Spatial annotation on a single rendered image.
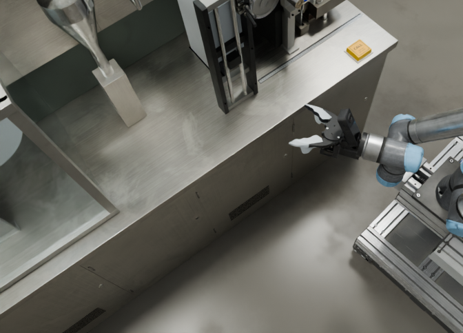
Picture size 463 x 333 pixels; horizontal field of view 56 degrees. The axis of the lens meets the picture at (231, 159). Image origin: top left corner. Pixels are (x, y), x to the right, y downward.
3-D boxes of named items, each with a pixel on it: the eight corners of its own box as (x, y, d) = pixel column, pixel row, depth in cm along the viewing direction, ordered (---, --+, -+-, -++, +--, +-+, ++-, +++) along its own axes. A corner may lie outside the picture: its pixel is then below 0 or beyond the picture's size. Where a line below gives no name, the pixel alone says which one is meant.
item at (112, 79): (125, 135, 171) (58, 34, 120) (109, 112, 176) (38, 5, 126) (156, 116, 173) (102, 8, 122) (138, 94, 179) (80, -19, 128)
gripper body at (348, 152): (316, 153, 128) (357, 165, 125) (320, 136, 121) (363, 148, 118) (324, 134, 132) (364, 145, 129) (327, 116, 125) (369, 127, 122)
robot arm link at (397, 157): (413, 180, 121) (422, 167, 114) (373, 168, 124) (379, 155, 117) (419, 156, 124) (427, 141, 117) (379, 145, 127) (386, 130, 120)
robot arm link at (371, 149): (379, 152, 117) (386, 129, 121) (362, 147, 118) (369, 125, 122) (373, 167, 123) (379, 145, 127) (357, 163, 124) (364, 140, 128)
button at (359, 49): (357, 61, 174) (358, 57, 172) (345, 51, 177) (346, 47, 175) (371, 52, 175) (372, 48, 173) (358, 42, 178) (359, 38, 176)
